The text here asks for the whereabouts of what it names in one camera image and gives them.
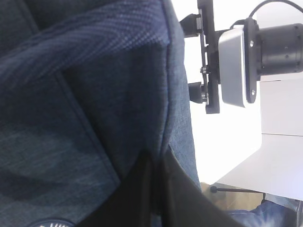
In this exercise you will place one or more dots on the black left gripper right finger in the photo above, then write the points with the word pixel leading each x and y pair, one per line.
pixel 182 202

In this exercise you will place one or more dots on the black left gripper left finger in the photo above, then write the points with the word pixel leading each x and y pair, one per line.
pixel 130 204

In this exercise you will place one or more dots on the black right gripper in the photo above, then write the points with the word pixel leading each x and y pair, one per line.
pixel 202 25

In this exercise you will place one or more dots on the navy blue lunch bag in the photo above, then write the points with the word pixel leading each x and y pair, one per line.
pixel 85 86

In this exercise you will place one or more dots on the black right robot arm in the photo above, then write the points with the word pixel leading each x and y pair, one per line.
pixel 280 50

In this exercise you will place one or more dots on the blue jeans person leg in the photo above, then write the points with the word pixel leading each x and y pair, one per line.
pixel 274 211

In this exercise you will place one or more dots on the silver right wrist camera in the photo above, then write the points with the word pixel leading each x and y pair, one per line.
pixel 238 55

